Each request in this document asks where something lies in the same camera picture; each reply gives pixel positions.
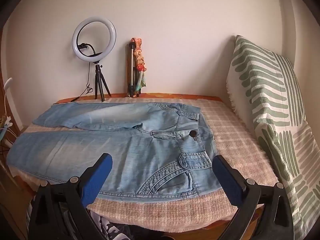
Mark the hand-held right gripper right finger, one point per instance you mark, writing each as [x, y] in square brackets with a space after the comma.
[227, 180]

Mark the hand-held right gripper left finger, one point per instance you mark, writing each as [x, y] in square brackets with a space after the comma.
[96, 180]

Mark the light blue denim pants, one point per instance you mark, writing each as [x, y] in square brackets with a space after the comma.
[125, 150]

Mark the beige checked blanket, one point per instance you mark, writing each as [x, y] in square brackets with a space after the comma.
[237, 140]

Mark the person's zebra patterned clothing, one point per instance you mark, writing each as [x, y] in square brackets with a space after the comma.
[105, 227]

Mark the green and white patterned pillow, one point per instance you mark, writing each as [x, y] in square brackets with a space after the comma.
[267, 92]

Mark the small black tripod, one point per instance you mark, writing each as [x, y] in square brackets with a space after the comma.
[97, 80]

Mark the orange bed sheet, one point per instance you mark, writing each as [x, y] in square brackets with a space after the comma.
[162, 95]

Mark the folded silver tripod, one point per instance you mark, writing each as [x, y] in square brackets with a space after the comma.
[130, 65]

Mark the folded tripod with colourful cloth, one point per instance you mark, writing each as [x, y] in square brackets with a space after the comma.
[138, 55]

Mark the white clip lamp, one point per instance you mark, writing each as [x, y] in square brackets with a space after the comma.
[7, 82]

